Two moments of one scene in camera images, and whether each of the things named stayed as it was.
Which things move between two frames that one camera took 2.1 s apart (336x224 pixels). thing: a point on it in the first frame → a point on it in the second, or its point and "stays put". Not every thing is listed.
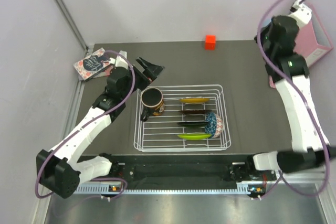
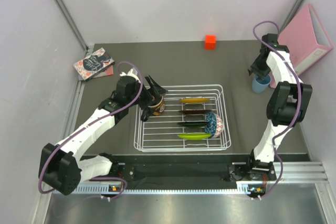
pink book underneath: [106, 72] stays put
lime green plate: [195, 136] stays put
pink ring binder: [312, 40] stays put
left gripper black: [146, 78] → [150, 95]
